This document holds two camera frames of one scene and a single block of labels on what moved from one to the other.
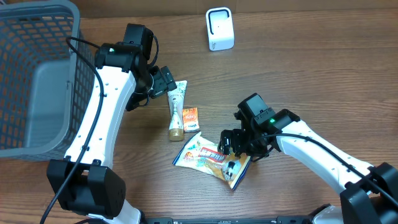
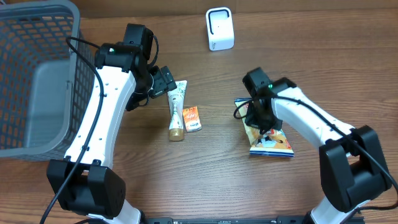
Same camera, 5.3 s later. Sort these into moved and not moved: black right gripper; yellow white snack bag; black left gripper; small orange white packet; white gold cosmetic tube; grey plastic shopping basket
Moved: black right gripper; yellow white snack bag
Not moved: grey plastic shopping basket; white gold cosmetic tube; black left gripper; small orange white packet
